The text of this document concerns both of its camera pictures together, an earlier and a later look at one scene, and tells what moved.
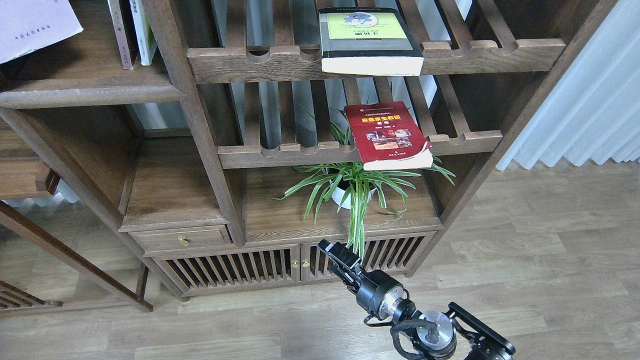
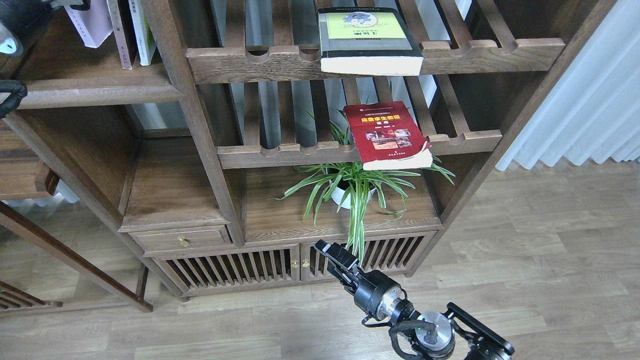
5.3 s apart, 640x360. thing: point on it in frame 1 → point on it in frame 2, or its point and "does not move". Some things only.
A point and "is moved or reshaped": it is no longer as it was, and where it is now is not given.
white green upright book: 145,39 does not move
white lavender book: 27,25 is moved or reshaped
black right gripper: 376,291 does not move
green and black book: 368,41 does not move
